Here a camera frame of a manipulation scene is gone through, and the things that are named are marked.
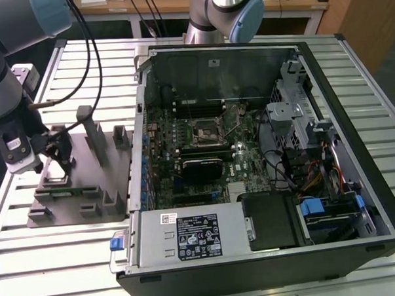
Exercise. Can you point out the black graphics card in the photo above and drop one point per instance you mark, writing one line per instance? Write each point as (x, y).
(201, 170)

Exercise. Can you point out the grey metal drive cage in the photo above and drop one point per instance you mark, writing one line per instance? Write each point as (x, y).
(281, 113)

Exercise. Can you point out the blue case latch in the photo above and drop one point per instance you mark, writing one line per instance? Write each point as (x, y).
(116, 244)

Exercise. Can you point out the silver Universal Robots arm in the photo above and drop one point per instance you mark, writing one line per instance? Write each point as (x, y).
(3, 64)

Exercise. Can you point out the grey parts rack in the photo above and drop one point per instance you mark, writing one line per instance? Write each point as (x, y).
(87, 179)

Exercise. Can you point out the hard disk in blue carrier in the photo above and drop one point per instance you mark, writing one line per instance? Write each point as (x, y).
(313, 208)

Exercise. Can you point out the wooden desk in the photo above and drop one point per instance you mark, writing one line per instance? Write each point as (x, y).
(112, 9)

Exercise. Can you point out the grey wrist camera housing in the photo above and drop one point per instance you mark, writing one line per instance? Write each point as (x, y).
(25, 78)

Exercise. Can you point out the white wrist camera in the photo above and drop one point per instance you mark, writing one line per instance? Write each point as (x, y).
(21, 162)

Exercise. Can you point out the wooden cabinet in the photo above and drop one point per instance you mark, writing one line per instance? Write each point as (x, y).
(368, 16)

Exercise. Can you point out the green RAM stick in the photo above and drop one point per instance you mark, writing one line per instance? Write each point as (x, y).
(66, 192)

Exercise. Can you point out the silver power supply unit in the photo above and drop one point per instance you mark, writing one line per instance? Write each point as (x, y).
(155, 235)

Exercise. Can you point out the black RAM slot bank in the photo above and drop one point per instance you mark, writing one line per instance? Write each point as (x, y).
(199, 107)
(204, 153)

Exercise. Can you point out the silver chipset heatsink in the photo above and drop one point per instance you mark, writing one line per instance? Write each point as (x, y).
(237, 189)

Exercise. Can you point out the black open PC case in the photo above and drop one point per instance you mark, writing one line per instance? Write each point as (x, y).
(262, 276)

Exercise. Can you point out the CPU socket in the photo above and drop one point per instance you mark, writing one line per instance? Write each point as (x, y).
(206, 134)

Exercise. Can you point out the green motherboard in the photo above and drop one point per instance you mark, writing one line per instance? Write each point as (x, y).
(166, 149)

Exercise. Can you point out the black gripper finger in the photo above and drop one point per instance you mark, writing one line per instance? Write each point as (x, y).
(66, 150)

